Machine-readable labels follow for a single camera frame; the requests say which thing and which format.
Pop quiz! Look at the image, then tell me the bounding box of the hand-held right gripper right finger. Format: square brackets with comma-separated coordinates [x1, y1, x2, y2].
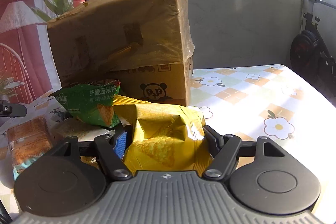
[203, 125, 292, 180]

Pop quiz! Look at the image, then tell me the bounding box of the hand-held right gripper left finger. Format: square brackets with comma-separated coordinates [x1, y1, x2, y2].
[39, 125, 133, 181]

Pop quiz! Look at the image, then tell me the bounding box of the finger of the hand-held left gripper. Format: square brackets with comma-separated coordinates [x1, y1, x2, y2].
[0, 99, 27, 118]

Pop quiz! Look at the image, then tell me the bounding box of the yellow snack packet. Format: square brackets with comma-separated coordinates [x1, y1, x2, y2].
[113, 95, 214, 178]

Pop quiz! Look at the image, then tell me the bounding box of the green snack packet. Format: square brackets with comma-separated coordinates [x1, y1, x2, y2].
[49, 80, 122, 128]

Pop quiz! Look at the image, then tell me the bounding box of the brown cardboard box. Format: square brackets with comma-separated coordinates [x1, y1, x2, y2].
[47, 0, 195, 107]

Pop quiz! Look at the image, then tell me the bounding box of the clear wrapped cake packet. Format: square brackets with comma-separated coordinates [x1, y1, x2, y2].
[7, 116, 53, 180]

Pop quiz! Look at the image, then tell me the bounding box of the clear wrapped cracker packet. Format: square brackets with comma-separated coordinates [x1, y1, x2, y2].
[51, 118, 116, 142]

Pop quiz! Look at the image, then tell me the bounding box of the floral checkered tablecloth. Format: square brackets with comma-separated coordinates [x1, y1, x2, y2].
[0, 64, 336, 216]

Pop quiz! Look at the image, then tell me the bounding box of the black exercise bike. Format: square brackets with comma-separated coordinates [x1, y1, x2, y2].
[289, 0, 336, 98]

